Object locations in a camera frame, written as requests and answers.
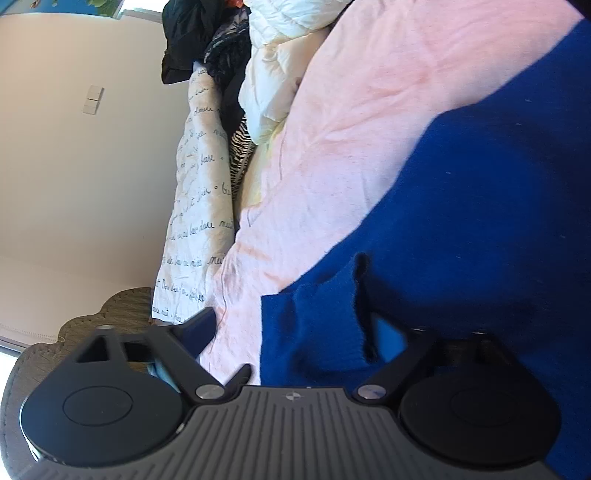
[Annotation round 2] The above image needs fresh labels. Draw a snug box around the white puffer jacket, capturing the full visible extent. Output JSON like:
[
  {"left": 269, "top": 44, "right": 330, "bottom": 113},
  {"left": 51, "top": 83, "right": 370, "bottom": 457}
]
[{"left": 233, "top": 0, "right": 352, "bottom": 222}]

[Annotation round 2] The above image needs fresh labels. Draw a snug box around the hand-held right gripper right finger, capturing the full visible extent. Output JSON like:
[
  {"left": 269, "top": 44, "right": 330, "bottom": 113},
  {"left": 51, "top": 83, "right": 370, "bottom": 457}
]
[{"left": 353, "top": 316, "right": 514, "bottom": 408}]

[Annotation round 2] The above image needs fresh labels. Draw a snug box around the white light switch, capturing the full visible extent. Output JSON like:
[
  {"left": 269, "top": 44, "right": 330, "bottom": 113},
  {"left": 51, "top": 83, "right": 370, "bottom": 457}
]
[{"left": 82, "top": 85, "right": 105, "bottom": 115}]

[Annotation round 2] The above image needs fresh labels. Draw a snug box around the zebra striped cloth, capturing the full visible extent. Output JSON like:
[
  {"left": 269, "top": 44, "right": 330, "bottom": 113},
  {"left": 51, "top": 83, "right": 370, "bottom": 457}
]
[{"left": 228, "top": 115, "right": 256, "bottom": 195}]

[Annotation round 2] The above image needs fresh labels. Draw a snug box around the dark patterned cloth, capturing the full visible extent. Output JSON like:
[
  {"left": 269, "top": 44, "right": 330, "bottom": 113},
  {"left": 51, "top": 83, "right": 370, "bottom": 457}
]
[{"left": 203, "top": 8, "right": 253, "bottom": 112}]

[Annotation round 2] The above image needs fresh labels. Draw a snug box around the blue knit sweater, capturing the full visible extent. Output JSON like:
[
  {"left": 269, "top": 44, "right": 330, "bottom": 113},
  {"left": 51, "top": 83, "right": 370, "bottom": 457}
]
[{"left": 260, "top": 18, "right": 591, "bottom": 480}]

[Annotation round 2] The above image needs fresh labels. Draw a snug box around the pink bed sheet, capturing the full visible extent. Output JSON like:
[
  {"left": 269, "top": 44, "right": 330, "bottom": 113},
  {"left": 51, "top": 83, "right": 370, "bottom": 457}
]
[{"left": 198, "top": 0, "right": 588, "bottom": 387}]

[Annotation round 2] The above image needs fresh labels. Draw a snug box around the script-printed white quilt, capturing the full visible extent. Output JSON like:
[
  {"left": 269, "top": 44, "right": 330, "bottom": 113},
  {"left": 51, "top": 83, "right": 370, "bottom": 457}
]
[{"left": 151, "top": 65, "right": 239, "bottom": 326}]

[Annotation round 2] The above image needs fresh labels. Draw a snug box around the black clothing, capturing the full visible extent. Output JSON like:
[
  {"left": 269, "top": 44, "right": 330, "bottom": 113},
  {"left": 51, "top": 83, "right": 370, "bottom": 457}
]
[{"left": 161, "top": 0, "right": 252, "bottom": 85}]

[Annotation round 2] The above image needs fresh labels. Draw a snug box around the blue printed cloth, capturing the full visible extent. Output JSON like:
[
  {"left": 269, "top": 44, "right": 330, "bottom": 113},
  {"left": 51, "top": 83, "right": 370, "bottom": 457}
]
[{"left": 0, "top": 0, "right": 123, "bottom": 17}]

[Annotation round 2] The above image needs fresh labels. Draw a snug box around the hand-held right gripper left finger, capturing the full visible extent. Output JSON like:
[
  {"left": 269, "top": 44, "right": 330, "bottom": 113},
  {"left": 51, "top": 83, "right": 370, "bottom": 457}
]
[{"left": 74, "top": 307, "right": 253, "bottom": 403}]

